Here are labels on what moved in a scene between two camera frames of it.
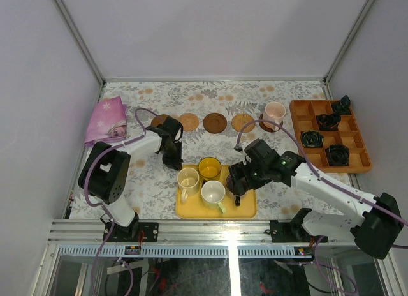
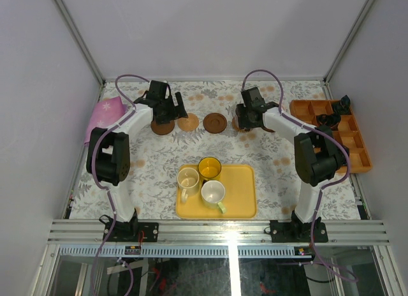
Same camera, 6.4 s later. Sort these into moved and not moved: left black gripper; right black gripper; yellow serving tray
Moved: left black gripper; right black gripper
Not moved: yellow serving tray
